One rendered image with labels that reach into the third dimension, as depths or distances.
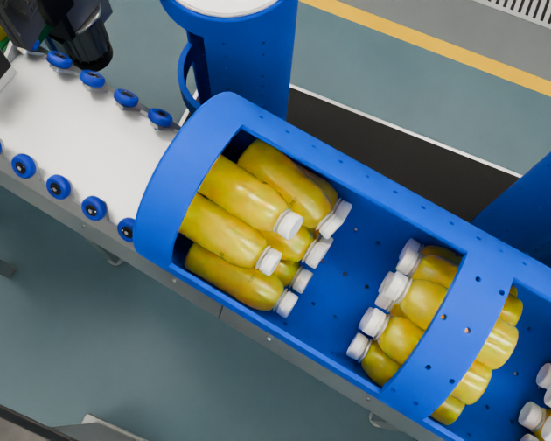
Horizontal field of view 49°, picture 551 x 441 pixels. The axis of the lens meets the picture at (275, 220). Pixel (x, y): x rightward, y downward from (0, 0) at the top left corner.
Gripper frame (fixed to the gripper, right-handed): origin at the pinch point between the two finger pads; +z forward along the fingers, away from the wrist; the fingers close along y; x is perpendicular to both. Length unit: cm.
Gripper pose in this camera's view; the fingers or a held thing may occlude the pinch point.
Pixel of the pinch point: (14, 9)
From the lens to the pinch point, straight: 55.0
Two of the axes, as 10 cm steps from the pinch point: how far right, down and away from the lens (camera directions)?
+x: -3.3, 9.0, -2.9
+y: -9.4, -3.3, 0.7
